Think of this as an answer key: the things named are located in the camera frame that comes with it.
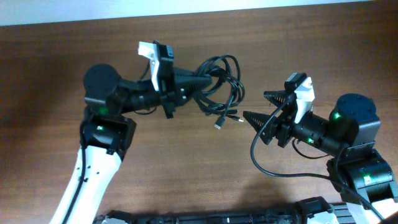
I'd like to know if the black cable bundle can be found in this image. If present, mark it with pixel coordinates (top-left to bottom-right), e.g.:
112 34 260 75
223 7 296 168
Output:
192 55 246 131

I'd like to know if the right camera cable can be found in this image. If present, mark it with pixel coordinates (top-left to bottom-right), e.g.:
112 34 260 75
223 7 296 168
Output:
249 96 386 222

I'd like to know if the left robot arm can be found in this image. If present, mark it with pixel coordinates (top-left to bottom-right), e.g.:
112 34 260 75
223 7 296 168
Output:
51 64 212 223

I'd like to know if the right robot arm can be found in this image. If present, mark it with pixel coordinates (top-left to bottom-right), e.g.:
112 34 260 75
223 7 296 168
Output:
243 90 397 223

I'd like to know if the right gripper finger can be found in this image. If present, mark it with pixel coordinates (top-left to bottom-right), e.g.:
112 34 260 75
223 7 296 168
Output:
243 111 279 145
264 90 292 107

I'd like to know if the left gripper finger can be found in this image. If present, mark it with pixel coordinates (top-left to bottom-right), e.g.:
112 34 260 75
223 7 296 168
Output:
175 76 212 103
173 67 196 77

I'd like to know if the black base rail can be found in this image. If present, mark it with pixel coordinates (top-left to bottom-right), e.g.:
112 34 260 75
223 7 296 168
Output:
93 195 398 224

